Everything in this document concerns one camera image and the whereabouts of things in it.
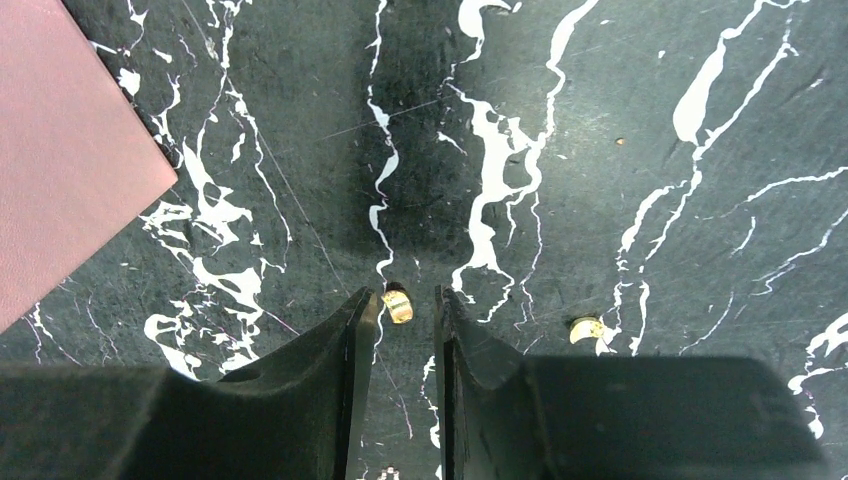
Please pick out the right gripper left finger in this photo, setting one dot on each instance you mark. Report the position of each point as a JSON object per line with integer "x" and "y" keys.
{"x": 295, "y": 413}

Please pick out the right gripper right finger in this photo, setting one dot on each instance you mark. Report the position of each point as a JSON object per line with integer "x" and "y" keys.
{"x": 507, "y": 415}

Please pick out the small gold earring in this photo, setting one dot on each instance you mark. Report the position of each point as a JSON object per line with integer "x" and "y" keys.
{"x": 586, "y": 327}

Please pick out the small gold stud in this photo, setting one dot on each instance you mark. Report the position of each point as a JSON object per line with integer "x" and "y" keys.
{"x": 398, "y": 303}

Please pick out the pink jewelry box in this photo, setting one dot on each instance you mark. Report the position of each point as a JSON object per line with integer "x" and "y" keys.
{"x": 77, "y": 163}

